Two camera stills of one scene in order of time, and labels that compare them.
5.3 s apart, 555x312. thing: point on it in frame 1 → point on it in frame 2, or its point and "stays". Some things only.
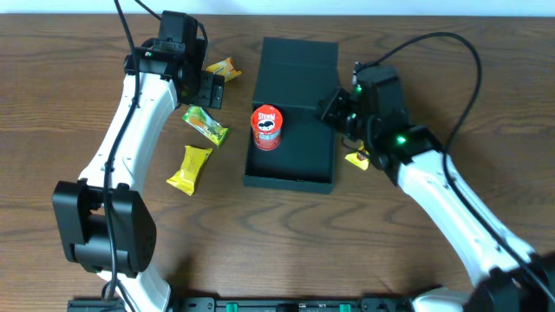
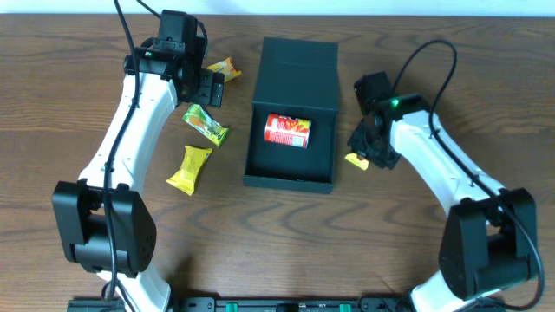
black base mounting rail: [254, 304] stays
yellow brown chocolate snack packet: [361, 158] stays
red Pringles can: [266, 122] → [287, 130]
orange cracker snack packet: [225, 68] stays
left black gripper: [212, 89] stays
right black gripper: [332, 108] → [369, 145]
